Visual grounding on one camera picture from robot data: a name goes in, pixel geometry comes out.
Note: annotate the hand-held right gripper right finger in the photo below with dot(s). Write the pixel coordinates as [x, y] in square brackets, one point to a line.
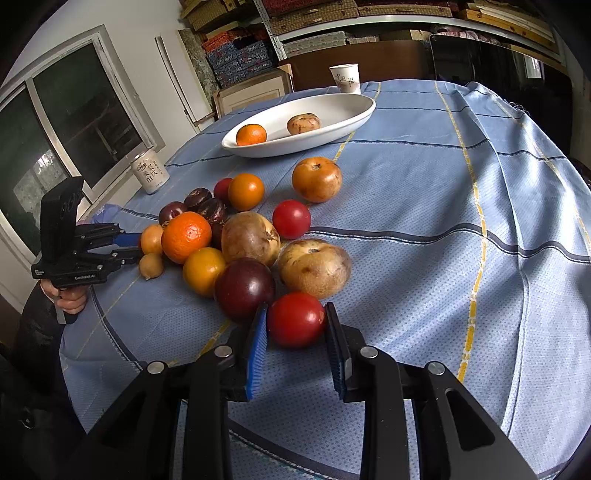
[336, 360]

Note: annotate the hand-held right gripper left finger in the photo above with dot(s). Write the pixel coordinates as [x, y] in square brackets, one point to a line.
[256, 360]

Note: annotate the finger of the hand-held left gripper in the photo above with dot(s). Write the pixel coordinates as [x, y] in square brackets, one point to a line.
[122, 259]
[127, 240]

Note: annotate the small yellow fruit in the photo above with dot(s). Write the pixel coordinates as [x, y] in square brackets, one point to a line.
[151, 266]
[151, 239]

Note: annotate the red tomato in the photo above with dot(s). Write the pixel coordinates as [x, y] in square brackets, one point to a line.
[291, 219]
[295, 319]

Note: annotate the large orange mandarin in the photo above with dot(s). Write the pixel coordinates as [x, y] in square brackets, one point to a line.
[187, 237]

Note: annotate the large dark red plum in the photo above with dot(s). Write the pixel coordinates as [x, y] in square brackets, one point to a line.
[244, 289]

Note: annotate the small dark plum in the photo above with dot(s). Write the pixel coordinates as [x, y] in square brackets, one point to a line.
[171, 212]
[213, 211]
[197, 197]

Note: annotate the brown round fruit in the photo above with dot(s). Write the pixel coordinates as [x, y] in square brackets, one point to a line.
[303, 123]
[315, 267]
[250, 238]

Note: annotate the small red fruit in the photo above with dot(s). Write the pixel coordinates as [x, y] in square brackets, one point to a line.
[222, 188]

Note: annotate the orange brown persimmon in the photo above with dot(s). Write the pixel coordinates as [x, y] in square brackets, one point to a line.
[317, 179]

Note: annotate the white oval plate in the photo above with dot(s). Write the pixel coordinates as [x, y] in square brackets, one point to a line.
[341, 110]

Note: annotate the person's left hand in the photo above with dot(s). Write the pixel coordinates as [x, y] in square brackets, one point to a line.
[71, 302]

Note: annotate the pale blue cloth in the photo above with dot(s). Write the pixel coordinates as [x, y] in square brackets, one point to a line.
[107, 213]

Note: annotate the white beverage can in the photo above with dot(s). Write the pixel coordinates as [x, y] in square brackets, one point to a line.
[148, 174]

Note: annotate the white framed window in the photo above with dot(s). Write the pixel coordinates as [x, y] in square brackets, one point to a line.
[69, 106]

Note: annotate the blue plaid tablecloth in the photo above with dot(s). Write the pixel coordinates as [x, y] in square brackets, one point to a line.
[415, 230]

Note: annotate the white leaning board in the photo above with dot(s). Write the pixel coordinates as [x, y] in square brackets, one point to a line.
[184, 87]

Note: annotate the cardboard box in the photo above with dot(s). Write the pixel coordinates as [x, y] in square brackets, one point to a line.
[249, 90]

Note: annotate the stack of patterned boxes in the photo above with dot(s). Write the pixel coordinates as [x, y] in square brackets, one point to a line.
[240, 60]

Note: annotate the white paper cup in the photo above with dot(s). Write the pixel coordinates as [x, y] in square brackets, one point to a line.
[344, 78]

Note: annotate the metal shelving unit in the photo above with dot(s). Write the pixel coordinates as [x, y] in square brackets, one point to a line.
[314, 38]

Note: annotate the brown wooden panel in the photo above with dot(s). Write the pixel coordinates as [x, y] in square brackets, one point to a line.
[383, 60]

